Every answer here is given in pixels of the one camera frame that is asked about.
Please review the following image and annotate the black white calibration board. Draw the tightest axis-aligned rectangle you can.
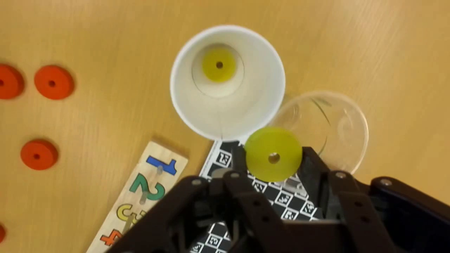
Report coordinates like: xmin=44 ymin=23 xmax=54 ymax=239
xmin=187 ymin=138 xmax=329 ymax=253

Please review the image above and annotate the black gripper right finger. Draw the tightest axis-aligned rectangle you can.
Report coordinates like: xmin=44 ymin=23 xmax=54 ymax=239
xmin=300 ymin=145 xmax=450 ymax=253

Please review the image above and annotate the clear plastic cup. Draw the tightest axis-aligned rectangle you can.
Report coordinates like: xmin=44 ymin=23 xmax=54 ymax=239
xmin=269 ymin=90 xmax=371 ymax=176

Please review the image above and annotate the wooden number puzzle board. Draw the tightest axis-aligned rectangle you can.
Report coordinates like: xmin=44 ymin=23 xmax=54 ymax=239
xmin=85 ymin=139 xmax=190 ymax=253

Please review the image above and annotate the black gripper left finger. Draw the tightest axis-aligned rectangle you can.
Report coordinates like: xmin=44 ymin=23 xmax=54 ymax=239
xmin=107 ymin=145 xmax=301 ymax=253

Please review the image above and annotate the round yellow wooden block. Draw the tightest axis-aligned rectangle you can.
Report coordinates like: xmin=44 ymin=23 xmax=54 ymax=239
xmin=201 ymin=47 xmax=238 ymax=85
xmin=244 ymin=125 xmax=304 ymax=184

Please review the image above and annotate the white paper cup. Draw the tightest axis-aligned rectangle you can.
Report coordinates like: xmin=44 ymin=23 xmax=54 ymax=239
xmin=169 ymin=24 xmax=287 ymax=142

